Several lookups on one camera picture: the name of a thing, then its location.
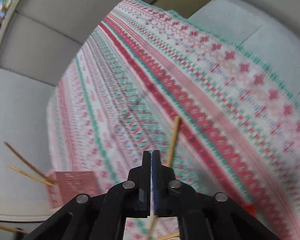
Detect wooden chopstick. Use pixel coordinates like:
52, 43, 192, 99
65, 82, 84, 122
6, 164, 55, 187
146, 116, 181, 240
4, 141, 55, 184
0, 225, 29, 235
155, 232, 179, 240

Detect pink perforated utensil holder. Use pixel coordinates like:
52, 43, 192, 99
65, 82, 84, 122
46, 170, 101, 211

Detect patterned striped tablecloth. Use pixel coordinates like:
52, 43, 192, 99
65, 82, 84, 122
47, 0, 300, 239

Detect white kitchen cabinets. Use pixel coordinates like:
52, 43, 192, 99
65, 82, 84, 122
0, 0, 131, 86

